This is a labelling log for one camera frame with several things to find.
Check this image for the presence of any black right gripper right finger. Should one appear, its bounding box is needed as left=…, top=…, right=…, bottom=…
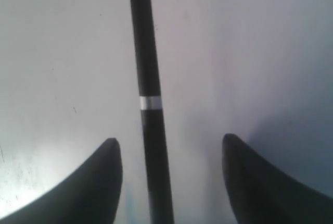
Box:
left=222, top=133, right=332, bottom=223

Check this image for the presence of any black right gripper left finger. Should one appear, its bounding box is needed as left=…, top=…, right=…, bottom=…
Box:
left=1, top=138, right=122, bottom=223

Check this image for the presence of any black paintbrush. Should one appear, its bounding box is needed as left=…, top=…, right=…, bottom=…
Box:
left=130, top=0, right=174, bottom=223

